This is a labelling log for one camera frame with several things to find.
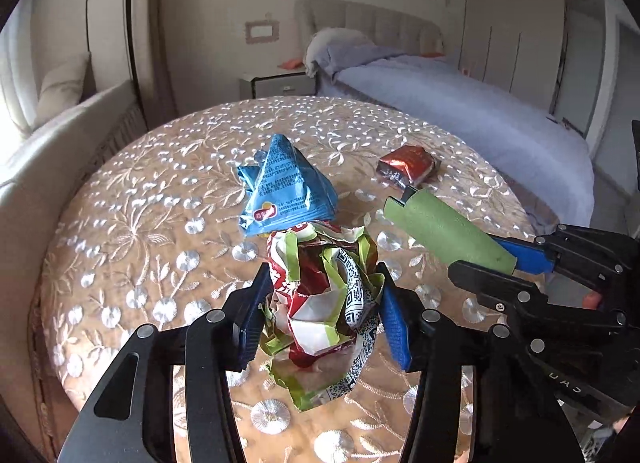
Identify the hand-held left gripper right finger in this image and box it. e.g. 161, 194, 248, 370
375, 263, 581, 463

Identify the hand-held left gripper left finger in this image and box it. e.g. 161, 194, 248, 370
57, 263, 274, 463

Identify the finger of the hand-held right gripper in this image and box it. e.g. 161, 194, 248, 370
448, 260, 640, 332
384, 186, 640, 290

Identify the green red wrapper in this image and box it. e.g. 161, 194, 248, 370
260, 223, 386, 413

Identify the blue snack bag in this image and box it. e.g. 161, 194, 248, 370
236, 133, 338, 239

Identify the dark red foil packet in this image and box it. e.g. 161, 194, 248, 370
377, 144, 441, 190

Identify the grey blue duvet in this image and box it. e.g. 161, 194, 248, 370
320, 40, 596, 224

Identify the beige wardrobe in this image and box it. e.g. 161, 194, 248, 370
459, 0, 566, 114

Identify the white nightstand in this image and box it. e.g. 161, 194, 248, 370
239, 68, 317, 99

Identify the beige sofa with cushion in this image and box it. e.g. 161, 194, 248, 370
0, 79, 151, 289

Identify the beige upholstered bed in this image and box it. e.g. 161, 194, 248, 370
295, 0, 596, 224

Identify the grey bed pillow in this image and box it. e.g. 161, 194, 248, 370
305, 27, 371, 78

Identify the beige throw pillow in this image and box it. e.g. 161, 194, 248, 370
36, 50, 93, 124

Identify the white sheer curtain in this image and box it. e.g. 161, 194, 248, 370
0, 8, 41, 136

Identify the white door frame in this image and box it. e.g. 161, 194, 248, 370
585, 0, 640, 169

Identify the wall switch panel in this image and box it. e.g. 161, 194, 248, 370
245, 18, 278, 44

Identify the dark alcove frame post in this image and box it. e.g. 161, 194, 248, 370
127, 0, 147, 94

